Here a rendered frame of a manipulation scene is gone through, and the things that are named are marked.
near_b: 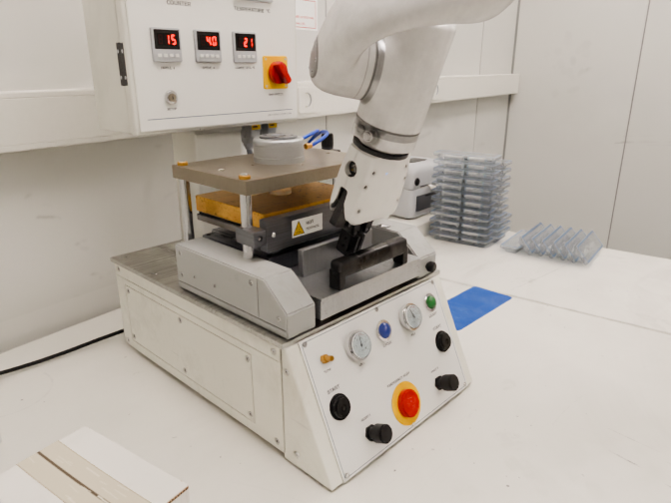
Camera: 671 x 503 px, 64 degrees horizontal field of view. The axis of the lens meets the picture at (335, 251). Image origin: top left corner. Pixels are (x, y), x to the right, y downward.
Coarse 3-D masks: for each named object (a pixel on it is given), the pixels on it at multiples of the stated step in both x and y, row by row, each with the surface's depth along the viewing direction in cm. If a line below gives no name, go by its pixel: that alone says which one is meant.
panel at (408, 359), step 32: (416, 288) 84; (352, 320) 74; (384, 320) 78; (320, 352) 69; (384, 352) 77; (416, 352) 81; (448, 352) 86; (320, 384) 68; (352, 384) 72; (384, 384) 76; (416, 384) 80; (352, 416) 71; (384, 416) 74; (416, 416) 78; (352, 448) 70; (384, 448) 73
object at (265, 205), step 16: (224, 192) 86; (272, 192) 84; (288, 192) 85; (304, 192) 86; (320, 192) 86; (208, 208) 83; (224, 208) 80; (240, 208) 77; (256, 208) 77; (272, 208) 77; (288, 208) 77; (304, 208) 79; (224, 224) 81; (240, 224) 78; (256, 224) 75
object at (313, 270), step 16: (336, 240) 79; (368, 240) 84; (304, 256) 74; (320, 256) 77; (336, 256) 80; (416, 256) 84; (304, 272) 75; (320, 272) 77; (368, 272) 77; (384, 272) 77; (400, 272) 80; (416, 272) 84; (320, 288) 72; (352, 288) 73; (368, 288) 75; (384, 288) 78; (320, 304) 69; (336, 304) 71; (352, 304) 73
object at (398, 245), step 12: (396, 240) 79; (360, 252) 73; (372, 252) 74; (384, 252) 76; (396, 252) 78; (336, 264) 70; (348, 264) 71; (360, 264) 73; (372, 264) 75; (336, 276) 70; (336, 288) 71
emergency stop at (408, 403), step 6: (402, 390) 77; (408, 390) 78; (402, 396) 76; (408, 396) 77; (414, 396) 78; (402, 402) 76; (408, 402) 77; (414, 402) 78; (402, 408) 76; (408, 408) 76; (414, 408) 77; (402, 414) 76; (408, 414) 76; (414, 414) 77
